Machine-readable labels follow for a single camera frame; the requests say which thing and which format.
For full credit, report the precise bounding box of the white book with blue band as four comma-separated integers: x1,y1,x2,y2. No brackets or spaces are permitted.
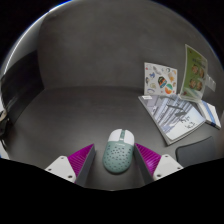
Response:
196,99,222,130

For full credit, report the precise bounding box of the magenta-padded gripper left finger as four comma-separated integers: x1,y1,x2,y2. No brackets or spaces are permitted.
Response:
44,143,97,188

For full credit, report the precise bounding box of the teal and white perforated mouse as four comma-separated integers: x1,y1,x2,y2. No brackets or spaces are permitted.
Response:
102,128,136,175

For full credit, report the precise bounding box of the dark grey mouse pad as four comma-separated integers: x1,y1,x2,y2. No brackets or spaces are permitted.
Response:
175,135,217,168

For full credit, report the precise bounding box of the green food menu poster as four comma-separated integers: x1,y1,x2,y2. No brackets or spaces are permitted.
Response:
179,43,209,103

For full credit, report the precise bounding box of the white sticker sheet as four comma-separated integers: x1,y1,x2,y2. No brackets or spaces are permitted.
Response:
143,61,179,97

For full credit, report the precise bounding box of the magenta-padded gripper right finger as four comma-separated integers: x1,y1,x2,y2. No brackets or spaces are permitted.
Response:
133,142,184,186

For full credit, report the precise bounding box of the grey illustrated magazine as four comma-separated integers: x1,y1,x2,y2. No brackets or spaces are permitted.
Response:
137,93,207,146

